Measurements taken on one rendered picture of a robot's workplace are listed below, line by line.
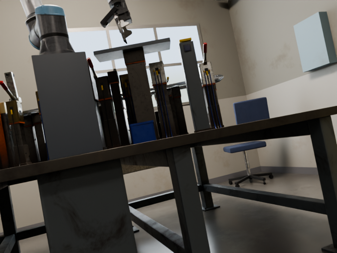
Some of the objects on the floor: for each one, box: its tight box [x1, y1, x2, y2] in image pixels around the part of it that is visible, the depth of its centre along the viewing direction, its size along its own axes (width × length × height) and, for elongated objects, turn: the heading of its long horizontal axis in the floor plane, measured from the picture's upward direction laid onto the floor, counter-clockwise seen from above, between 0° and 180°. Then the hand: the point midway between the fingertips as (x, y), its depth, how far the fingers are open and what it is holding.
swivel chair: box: [223, 97, 273, 188], centre depth 368 cm, size 56×53×96 cm
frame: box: [0, 115, 337, 253], centre depth 177 cm, size 256×161×66 cm, turn 33°
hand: (123, 39), depth 161 cm, fingers open, 14 cm apart
